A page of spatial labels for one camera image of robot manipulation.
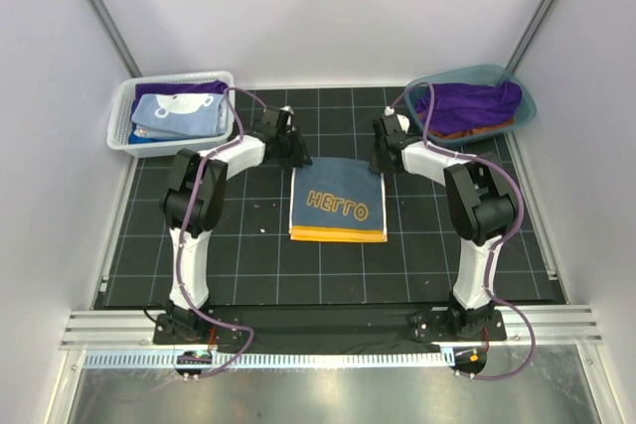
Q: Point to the teal plastic bin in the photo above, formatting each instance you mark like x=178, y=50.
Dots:
x=418, y=96

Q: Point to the right aluminium frame post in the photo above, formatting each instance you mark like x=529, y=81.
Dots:
x=530, y=33

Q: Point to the aluminium rail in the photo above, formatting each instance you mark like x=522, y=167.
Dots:
x=111, y=329

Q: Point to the left aluminium frame post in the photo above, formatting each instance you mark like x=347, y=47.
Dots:
x=109, y=27

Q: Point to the orange towel in bin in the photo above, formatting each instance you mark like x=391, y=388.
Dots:
x=460, y=129

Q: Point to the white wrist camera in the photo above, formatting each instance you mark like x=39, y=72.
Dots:
x=404, y=122
x=287, y=110

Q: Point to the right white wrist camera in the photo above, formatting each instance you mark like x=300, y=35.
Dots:
x=404, y=122

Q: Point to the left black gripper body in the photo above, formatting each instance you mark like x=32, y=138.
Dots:
x=284, y=141

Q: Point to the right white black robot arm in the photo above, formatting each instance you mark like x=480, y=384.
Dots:
x=485, y=207

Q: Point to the yellow purple patterned towel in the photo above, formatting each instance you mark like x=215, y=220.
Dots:
x=338, y=200

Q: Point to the light blue white towel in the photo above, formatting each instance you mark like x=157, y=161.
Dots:
x=180, y=116

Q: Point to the white slotted cable duct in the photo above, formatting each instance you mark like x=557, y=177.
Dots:
x=199, y=359

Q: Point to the white plastic basket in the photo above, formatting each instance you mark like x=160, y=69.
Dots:
x=121, y=128

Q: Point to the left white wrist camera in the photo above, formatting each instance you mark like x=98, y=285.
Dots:
x=287, y=110

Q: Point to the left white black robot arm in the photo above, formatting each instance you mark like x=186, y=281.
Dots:
x=193, y=205

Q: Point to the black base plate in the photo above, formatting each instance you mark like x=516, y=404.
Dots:
x=330, y=328

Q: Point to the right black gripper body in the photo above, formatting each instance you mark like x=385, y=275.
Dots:
x=395, y=171

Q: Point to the purple crumpled towel in bin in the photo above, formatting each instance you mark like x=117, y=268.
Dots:
x=477, y=100

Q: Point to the aluminium frame post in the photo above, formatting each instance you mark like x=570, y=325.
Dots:
x=530, y=33
x=109, y=27

